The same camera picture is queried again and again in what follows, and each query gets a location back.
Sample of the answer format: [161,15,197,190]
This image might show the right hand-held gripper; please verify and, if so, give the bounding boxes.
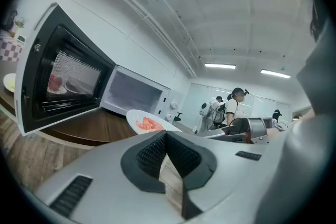
[196,117,270,145]

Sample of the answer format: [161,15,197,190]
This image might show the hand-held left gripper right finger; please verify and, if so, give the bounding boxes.
[166,130,274,221]

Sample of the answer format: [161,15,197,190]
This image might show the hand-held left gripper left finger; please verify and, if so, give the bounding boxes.
[34,130,184,224]

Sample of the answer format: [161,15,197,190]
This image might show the pink raw meat slices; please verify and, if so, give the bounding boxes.
[135,116,165,131]

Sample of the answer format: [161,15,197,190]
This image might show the white food plate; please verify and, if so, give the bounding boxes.
[125,109,182,136]

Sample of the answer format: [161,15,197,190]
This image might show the white microwave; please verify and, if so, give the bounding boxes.
[14,2,184,137]

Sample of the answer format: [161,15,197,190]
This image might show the person's right forearm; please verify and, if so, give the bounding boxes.
[290,106,316,125]

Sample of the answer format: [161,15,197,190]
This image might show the white backpack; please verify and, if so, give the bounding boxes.
[199,101,214,118]

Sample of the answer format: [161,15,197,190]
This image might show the dark wooden table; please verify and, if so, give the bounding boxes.
[0,60,140,147]

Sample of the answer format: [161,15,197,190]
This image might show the long ceiling light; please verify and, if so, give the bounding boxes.
[204,62,237,70]
[260,68,292,79]

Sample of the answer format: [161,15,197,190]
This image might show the person's dark top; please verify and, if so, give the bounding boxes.
[296,18,336,114]

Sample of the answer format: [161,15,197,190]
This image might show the white ceiling pipes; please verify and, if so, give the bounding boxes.
[104,0,198,79]

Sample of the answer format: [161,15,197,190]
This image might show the checkered cloth table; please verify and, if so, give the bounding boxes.
[0,28,26,62]

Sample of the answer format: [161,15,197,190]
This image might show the small potted plant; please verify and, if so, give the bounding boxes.
[15,16,27,30]

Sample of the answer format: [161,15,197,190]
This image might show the grey wrist strap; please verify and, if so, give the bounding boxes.
[272,121,290,132]

